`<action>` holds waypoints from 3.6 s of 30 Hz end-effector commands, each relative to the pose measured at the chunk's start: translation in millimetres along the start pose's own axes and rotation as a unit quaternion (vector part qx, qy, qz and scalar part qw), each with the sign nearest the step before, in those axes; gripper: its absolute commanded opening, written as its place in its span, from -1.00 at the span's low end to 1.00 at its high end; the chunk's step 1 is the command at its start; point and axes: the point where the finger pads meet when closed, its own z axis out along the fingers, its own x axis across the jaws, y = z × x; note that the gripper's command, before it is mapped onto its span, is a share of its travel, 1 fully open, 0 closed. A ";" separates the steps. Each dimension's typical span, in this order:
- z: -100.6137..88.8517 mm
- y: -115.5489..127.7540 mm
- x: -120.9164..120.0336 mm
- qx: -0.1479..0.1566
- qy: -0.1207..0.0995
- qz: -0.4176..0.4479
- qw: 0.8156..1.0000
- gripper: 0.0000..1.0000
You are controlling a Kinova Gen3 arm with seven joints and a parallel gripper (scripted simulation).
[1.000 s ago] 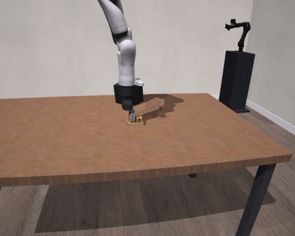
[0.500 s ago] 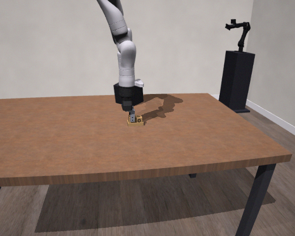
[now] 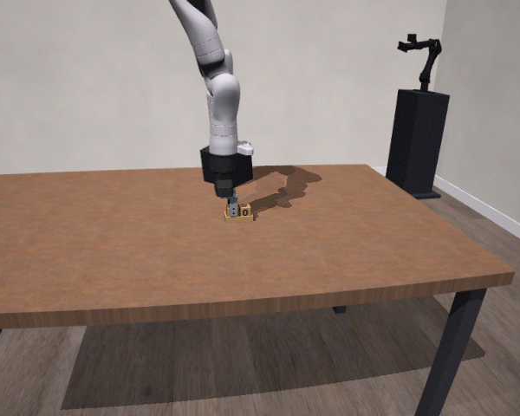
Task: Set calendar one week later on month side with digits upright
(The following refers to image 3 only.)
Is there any tan wooden tray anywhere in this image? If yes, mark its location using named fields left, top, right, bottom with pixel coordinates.
left=224, top=211, right=253, bottom=223

